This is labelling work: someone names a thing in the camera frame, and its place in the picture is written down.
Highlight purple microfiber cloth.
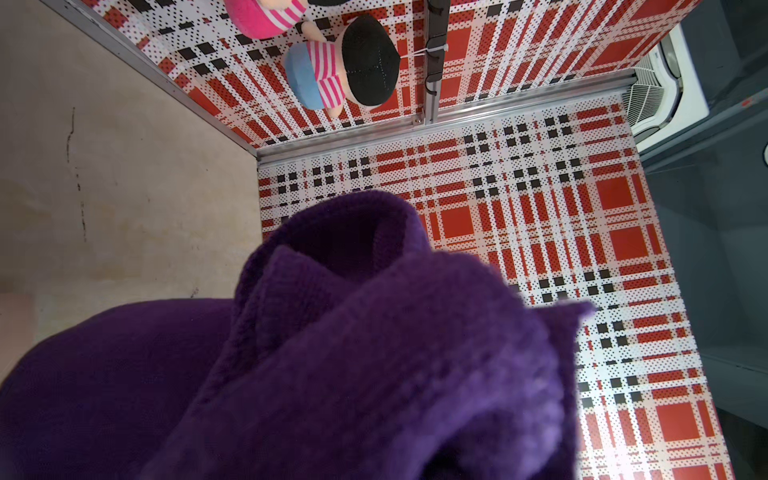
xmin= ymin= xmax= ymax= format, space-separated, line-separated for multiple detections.
xmin=1 ymin=191 xmax=593 ymax=479

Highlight doll blue pants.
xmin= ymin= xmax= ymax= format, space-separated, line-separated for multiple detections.
xmin=283 ymin=14 xmax=402 ymax=119

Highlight doll pink striped shirt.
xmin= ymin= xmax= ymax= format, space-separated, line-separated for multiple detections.
xmin=224 ymin=0 xmax=309 ymax=40

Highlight white ceiling air vent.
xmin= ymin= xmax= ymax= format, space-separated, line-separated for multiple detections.
xmin=622 ymin=26 xmax=709 ymax=153

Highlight black hook rail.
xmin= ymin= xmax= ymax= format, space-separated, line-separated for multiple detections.
xmin=424 ymin=0 xmax=451 ymax=100

